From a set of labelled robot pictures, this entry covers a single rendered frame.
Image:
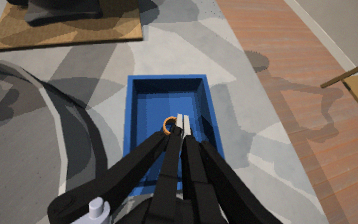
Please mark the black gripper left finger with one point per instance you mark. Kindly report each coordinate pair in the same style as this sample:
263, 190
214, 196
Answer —
95, 201

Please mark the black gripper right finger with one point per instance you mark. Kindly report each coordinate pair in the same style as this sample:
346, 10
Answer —
224, 187

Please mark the blue crate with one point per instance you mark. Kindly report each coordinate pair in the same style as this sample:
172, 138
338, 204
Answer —
151, 99

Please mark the bronze bushing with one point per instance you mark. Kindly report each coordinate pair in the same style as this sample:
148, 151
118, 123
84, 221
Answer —
168, 120

